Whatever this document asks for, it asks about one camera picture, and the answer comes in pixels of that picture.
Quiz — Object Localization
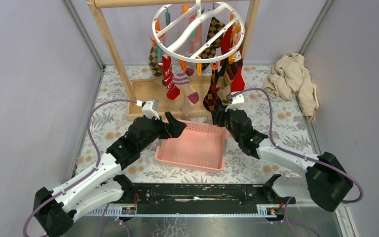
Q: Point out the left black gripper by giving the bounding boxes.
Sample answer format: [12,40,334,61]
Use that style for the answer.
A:
[138,113,187,153]

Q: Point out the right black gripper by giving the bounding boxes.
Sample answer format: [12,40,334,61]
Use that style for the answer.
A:
[210,103,241,143]

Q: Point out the black red yellow argyle sock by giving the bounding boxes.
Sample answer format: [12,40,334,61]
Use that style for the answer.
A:
[203,67,222,112]

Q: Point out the red white patterned sock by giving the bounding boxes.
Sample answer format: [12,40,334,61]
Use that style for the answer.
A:
[161,56,180,100]

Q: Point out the beige purple striped sock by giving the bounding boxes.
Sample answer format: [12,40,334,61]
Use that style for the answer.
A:
[172,69,199,117]

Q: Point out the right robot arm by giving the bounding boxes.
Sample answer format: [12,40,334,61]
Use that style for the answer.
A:
[211,106,354,212]

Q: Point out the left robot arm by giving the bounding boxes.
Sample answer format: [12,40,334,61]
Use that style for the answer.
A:
[31,112,187,237]

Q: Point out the white round clip hanger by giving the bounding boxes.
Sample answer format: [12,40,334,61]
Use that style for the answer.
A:
[152,0,247,64]

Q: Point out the pink plastic basket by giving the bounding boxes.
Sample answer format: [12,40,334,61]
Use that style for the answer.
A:
[155,121,227,173]

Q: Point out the plain red sock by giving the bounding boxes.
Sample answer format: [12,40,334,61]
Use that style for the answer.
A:
[230,50,245,92]

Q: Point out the brown beige argyle sock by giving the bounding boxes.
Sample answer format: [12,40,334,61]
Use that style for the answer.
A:
[149,44,163,77]

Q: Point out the floral table mat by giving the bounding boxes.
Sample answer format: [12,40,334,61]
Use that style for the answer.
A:
[72,65,313,184]

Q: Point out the pink sock rear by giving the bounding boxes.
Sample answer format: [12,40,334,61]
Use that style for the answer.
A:
[186,23,202,56]

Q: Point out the beige crumpled cloth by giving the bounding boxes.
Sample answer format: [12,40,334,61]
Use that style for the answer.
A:
[263,52,319,122]

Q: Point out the brown argyle sock rear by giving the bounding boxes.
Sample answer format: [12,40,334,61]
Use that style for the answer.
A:
[197,16,226,71]

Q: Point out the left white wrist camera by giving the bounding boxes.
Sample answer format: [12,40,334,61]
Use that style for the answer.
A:
[136,99,160,120]

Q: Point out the wooden hanger rack frame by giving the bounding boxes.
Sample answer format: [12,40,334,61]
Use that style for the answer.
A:
[87,0,260,118]

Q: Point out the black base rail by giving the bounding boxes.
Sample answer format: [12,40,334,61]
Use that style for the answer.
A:
[103,183,297,215]

